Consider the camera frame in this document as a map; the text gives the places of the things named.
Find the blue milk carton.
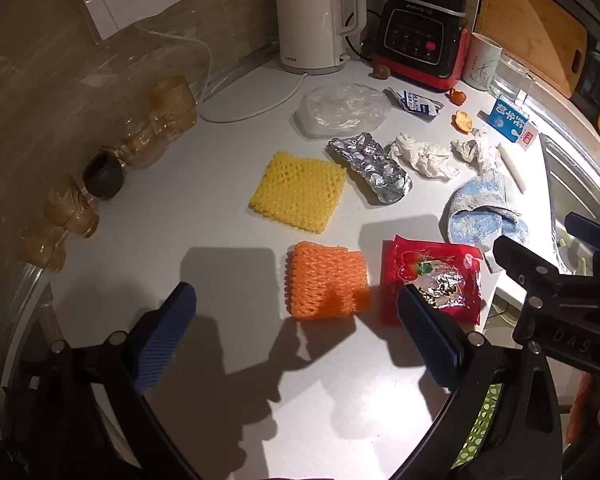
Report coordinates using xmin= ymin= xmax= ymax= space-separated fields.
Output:
xmin=487 ymin=95 xmax=531 ymax=143

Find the crushed blue white carton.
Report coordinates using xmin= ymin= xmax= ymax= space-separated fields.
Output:
xmin=384 ymin=86 xmax=445 ymax=120

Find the yellow foam net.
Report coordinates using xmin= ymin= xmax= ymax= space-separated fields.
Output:
xmin=247 ymin=150 xmax=348 ymax=235

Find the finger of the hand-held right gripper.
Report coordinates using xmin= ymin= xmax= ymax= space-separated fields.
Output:
xmin=492 ymin=235 xmax=563 ymax=291
xmin=564 ymin=212 xmax=600 ymax=251

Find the clear plastic bag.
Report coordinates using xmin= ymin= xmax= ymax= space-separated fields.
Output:
xmin=294 ymin=83 xmax=392 ymax=138

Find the white sponge block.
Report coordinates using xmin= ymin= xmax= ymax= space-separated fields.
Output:
xmin=497 ymin=142 xmax=528 ymax=193

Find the blue and white cloth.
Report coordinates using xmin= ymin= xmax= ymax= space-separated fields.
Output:
xmin=440 ymin=170 xmax=531 ymax=256

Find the white tissue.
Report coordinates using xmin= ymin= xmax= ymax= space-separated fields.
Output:
xmin=450 ymin=127 xmax=503 ymax=171
xmin=389 ymin=132 xmax=461 ymax=180

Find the white power cable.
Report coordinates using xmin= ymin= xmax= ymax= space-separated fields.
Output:
xmin=135 ymin=27 xmax=311 ymax=123

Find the stainless steel sink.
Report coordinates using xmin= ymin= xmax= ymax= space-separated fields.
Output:
xmin=540 ymin=132 xmax=600 ymax=281

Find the amber glass jar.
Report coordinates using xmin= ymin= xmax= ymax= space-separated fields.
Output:
xmin=117 ymin=115 xmax=176 ymax=168
xmin=20 ymin=220 xmax=68 ymax=273
xmin=150 ymin=75 xmax=200 ymax=131
xmin=45 ymin=175 xmax=101 ymax=238

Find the white printed cup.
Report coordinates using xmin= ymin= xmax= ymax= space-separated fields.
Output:
xmin=462 ymin=32 xmax=503 ymax=92

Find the red and black blender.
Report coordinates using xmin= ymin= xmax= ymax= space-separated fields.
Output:
xmin=371 ymin=0 xmax=486 ymax=92

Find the black-capped glass jar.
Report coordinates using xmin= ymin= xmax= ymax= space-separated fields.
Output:
xmin=82 ymin=152 xmax=126 ymax=200

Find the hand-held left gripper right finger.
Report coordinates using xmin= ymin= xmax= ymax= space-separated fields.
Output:
xmin=395 ymin=284 xmax=563 ymax=480

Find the person's right hand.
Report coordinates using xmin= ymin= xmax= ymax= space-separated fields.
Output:
xmin=565 ymin=374 xmax=600 ymax=448

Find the red snack wrapper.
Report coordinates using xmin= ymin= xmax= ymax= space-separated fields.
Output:
xmin=379 ymin=235 xmax=483 ymax=328

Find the white electric kettle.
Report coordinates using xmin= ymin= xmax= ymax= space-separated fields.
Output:
xmin=273 ymin=0 xmax=368 ymax=75

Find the orange foam net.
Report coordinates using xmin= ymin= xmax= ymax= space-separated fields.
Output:
xmin=285 ymin=241 xmax=371 ymax=321

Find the aluminium foil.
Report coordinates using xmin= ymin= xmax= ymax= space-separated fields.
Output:
xmin=326 ymin=132 xmax=413 ymax=206

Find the black power cable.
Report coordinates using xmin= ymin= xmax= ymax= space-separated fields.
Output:
xmin=344 ymin=10 xmax=381 ymax=58

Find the clear glass mug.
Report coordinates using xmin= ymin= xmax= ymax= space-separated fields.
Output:
xmin=489 ymin=54 xmax=538 ymax=103

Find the green perforated basket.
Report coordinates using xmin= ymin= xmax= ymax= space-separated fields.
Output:
xmin=450 ymin=381 xmax=505 ymax=471

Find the wooden cutting board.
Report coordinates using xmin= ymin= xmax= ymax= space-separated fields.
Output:
xmin=472 ymin=0 xmax=588 ymax=98

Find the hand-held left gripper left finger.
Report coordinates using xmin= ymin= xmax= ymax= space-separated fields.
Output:
xmin=30 ymin=281 xmax=198 ymax=480

